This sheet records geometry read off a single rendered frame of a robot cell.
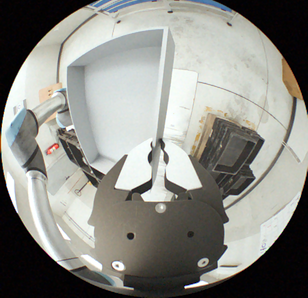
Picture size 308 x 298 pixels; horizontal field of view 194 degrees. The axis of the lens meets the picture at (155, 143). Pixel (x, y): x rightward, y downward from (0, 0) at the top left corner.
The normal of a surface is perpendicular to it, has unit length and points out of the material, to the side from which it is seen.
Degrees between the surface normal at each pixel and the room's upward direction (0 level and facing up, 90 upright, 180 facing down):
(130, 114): 1
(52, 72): 90
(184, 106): 0
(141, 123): 1
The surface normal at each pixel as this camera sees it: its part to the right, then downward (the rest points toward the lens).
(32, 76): 0.96, 0.21
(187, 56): -0.29, 0.51
